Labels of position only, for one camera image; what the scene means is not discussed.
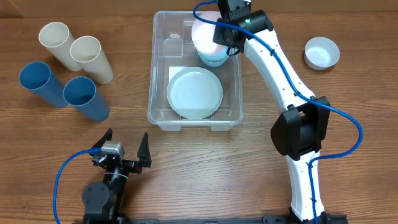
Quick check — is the grey plate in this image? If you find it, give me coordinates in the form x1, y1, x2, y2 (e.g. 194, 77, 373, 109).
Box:
167, 67, 223, 119

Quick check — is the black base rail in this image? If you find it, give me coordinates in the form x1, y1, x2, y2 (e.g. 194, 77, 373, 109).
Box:
128, 214, 348, 224

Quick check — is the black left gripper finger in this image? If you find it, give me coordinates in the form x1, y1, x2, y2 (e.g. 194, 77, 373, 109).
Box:
137, 133, 152, 167
91, 128, 113, 149

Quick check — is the beige cup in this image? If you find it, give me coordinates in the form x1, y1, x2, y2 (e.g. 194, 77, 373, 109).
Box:
70, 35, 114, 85
39, 22, 82, 72

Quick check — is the light blue bowl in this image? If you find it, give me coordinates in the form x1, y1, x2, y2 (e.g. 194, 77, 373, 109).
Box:
198, 51, 229, 67

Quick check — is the dark blue cup near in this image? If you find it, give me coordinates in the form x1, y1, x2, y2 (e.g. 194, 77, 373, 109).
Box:
63, 77, 110, 123

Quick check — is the grey bowl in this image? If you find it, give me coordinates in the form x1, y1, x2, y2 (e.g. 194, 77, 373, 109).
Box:
304, 37, 340, 71

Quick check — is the beige cup right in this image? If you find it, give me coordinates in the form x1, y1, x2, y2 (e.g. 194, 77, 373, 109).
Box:
70, 35, 114, 85

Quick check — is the blue left cable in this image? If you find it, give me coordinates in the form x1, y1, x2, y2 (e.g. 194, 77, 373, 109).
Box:
52, 147, 103, 224

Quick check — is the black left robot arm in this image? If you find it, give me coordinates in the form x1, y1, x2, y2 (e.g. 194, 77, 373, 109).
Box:
82, 129, 152, 223

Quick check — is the beige cup left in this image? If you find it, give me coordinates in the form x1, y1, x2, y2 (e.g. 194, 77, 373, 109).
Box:
39, 22, 82, 72

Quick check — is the pink bowl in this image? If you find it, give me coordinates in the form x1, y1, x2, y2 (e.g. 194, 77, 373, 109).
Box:
192, 19, 227, 54

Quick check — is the clear plastic storage bin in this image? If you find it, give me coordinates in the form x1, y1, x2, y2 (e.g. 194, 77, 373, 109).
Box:
147, 11, 244, 132

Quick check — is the dark blue cup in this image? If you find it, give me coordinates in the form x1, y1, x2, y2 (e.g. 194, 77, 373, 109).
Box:
19, 61, 68, 108
63, 77, 110, 123

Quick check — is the blue right cable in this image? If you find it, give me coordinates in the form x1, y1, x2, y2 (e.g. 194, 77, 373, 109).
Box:
192, 0, 364, 224

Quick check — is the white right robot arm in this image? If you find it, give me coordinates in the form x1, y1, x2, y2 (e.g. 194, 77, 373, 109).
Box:
213, 7, 330, 223

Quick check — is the dark blue cup far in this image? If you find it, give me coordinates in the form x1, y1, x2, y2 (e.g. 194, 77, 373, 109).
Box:
19, 61, 68, 108

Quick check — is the blue cable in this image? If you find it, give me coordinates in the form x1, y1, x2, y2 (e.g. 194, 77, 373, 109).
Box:
52, 147, 103, 224
192, 0, 364, 224

